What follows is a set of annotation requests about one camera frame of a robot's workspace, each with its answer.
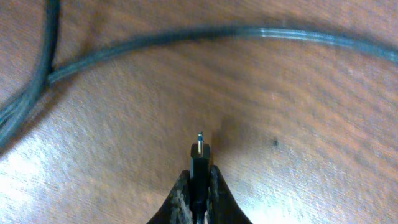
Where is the black USB cable thin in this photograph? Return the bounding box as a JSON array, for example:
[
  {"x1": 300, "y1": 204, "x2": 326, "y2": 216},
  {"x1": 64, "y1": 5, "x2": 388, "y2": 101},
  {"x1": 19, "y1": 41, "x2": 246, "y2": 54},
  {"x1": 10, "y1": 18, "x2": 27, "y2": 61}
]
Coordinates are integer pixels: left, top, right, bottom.
[{"x1": 189, "y1": 132, "x2": 210, "y2": 224}]

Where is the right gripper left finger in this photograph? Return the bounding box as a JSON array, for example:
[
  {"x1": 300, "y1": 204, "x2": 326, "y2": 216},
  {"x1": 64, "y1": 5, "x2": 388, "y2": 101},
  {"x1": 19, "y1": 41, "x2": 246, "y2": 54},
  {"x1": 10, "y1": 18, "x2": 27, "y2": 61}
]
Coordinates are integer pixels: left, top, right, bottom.
[{"x1": 147, "y1": 170, "x2": 190, "y2": 224}]

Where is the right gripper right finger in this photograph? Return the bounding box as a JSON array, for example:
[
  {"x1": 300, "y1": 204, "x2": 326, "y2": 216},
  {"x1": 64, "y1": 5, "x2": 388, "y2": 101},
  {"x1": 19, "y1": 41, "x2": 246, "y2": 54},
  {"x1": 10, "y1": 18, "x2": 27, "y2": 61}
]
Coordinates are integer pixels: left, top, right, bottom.
[{"x1": 209, "y1": 165, "x2": 251, "y2": 224}]

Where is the black thick cable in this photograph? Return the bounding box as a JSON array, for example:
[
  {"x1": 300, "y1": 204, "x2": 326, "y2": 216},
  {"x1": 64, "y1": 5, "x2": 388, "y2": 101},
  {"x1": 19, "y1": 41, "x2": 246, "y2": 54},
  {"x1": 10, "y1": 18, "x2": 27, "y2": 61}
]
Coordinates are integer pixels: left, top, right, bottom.
[{"x1": 0, "y1": 0, "x2": 398, "y2": 147}]

